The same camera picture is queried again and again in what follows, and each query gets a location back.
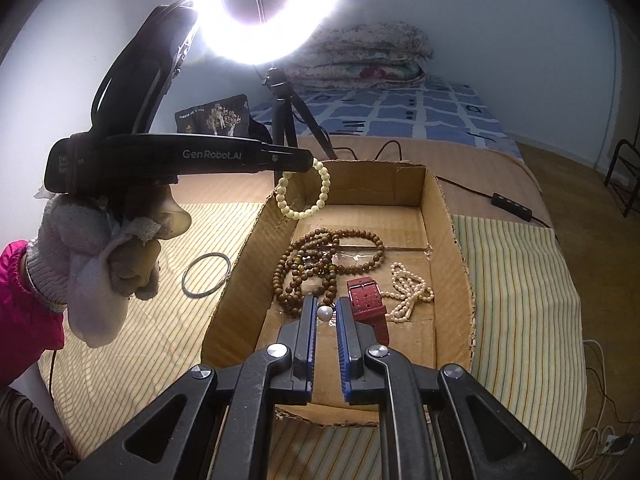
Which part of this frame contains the ring light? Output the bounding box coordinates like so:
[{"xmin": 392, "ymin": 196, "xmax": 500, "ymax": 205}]
[{"xmin": 187, "ymin": 0, "xmax": 343, "ymax": 66}]

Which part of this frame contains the cardboard box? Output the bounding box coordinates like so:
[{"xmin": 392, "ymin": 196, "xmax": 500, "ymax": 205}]
[{"xmin": 200, "ymin": 159, "xmax": 476, "ymax": 428}]

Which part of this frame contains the brown wooden bead necklace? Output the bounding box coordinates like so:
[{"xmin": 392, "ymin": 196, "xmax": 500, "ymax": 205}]
[{"xmin": 272, "ymin": 227, "xmax": 386, "ymax": 317}]

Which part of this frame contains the small pearl necklace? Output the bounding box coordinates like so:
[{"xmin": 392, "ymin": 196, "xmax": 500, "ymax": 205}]
[{"xmin": 384, "ymin": 261, "xmax": 435, "ymax": 322}]

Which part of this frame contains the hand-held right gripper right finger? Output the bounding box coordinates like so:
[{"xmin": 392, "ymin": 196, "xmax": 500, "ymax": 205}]
[{"xmin": 336, "ymin": 296, "xmax": 576, "ymax": 480}]

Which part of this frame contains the person's left forearm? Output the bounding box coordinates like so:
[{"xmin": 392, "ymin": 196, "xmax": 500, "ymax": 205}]
[{"xmin": 0, "ymin": 241, "xmax": 66, "ymax": 391}]

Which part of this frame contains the blue checked bed sheet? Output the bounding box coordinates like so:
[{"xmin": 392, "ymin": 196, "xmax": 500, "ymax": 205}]
[{"xmin": 248, "ymin": 75, "xmax": 518, "ymax": 156}]

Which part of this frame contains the black power cable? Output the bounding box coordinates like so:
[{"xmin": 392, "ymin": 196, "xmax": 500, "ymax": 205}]
[{"xmin": 330, "ymin": 141, "xmax": 556, "ymax": 228}]

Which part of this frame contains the yellow striped cloth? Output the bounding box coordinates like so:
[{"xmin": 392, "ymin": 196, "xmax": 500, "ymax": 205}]
[{"xmin": 30, "ymin": 202, "xmax": 586, "ymax": 480}]

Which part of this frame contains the white cable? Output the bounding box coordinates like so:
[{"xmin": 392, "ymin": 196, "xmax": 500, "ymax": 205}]
[{"xmin": 582, "ymin": 337, "xmax": 621, "ymax": 441}]

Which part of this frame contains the person's left hand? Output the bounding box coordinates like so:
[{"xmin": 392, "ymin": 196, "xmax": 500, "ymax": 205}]
[{"xmin": 25, "ymin": 180, "xmax": 193, "ymax": 348}]

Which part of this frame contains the cream bead bracelet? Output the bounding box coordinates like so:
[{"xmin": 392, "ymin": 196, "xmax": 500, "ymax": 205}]
[{"xmin": 275, "ymin": 157, "xmax": 332, "ymax": 221}]

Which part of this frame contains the black printed snack bag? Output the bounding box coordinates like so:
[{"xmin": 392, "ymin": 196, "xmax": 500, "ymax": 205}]
[{"xmin": 174, "ymin": 94, "xmax": 271, "ymax": 143}]

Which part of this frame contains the person's leg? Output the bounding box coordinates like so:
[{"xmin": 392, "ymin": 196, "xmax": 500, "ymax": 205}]
[{"xmin": 0, "ymin": 387, "xmax": 81, "ymax": 466}]

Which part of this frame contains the folded floral quilt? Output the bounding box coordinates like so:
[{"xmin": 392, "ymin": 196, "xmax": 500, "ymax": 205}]
[{"xmin": 285, "ymin": 21, "xmax": 435, "ymax": 86}]

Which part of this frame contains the red bracelet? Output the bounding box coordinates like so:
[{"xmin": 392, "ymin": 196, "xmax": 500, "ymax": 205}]
[{"xmin": 346, "ymin": 276, "xmax": 391, "ymax": 346}]

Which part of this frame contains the black metal rack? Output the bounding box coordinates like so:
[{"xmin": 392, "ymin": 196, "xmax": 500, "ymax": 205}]
[{"xmin": 604, "ymin": 139, "xmax": 640, "ymax": 218}]

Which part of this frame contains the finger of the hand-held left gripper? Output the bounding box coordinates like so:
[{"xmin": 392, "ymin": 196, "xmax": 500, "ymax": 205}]
[{"xmin": 260, "ymin": 143, "xmax": 315, "ymax": 173}]

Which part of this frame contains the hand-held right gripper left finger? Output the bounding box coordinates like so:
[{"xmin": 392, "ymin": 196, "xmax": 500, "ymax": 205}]
[{"xmin": 65, "ymin": 295, "xmax": 321, "ymax": 480}]

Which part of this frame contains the black tripod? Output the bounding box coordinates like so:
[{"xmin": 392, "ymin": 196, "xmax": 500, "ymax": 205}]
[{"xmin": 260, "ymin": 66, "xmax": 338, "ymax": 186}]

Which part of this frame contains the thin metal bangle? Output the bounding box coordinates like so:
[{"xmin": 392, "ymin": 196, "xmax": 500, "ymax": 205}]
[{"xmin": 181, "ymin": 252, "xmax": 233, "ymax": 298}]

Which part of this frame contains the black inline cable switch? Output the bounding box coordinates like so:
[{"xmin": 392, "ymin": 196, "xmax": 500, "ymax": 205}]
[{"xmin": 492, "ymin": 192, "xmax": 533, "ymax": 221}]

